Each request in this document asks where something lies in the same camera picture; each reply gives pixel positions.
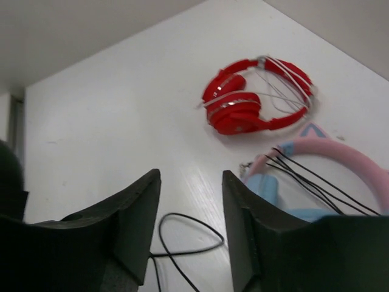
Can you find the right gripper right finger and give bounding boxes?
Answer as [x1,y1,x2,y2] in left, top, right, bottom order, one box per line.
[222,170,388,291]

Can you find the blue pink cat-ear headphones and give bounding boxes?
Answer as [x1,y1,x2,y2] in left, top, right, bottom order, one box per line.
[241,123,388,223]

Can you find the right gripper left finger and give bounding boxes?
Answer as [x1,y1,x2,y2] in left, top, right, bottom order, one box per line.
[1,169,160,291]

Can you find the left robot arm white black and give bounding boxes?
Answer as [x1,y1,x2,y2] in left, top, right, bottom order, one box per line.
[1,140,29,220]

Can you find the red headphones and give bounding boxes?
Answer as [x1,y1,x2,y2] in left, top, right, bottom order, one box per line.
[199,55,315,136]

